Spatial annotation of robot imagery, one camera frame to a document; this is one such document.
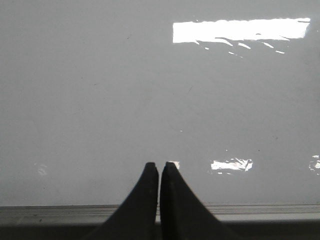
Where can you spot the white whiteboard with grey frame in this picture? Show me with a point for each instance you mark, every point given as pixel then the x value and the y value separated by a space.
pixel 92 90

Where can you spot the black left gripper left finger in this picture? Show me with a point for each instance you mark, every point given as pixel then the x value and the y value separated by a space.
pixel 135 218

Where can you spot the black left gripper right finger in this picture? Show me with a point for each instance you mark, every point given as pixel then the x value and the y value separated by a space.
pixel 182 215

